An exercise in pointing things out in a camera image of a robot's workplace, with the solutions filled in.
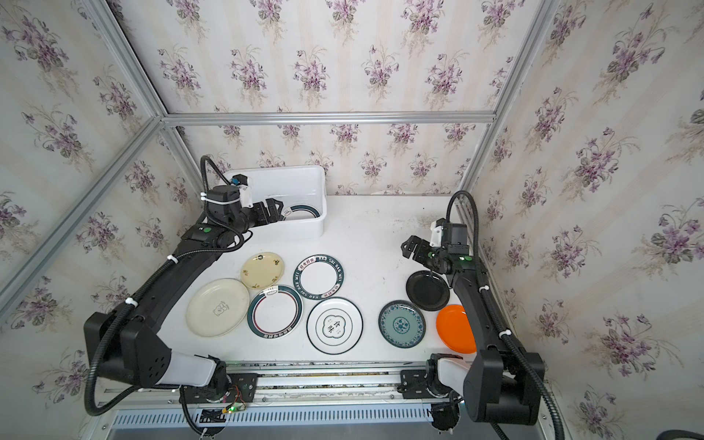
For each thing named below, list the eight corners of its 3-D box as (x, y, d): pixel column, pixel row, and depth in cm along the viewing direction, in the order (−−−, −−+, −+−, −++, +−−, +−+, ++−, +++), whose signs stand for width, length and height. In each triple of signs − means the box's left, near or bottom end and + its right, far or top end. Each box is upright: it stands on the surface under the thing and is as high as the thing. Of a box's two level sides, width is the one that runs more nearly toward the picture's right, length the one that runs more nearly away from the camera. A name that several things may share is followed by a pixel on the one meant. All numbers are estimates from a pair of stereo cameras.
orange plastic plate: (442, 353, 81) (444, 351, 79) (433, 307, 90) (435, 304, 88) (476, 353, 81) (479, 351, 79) (463, 307, 90) (466, 304, 88)
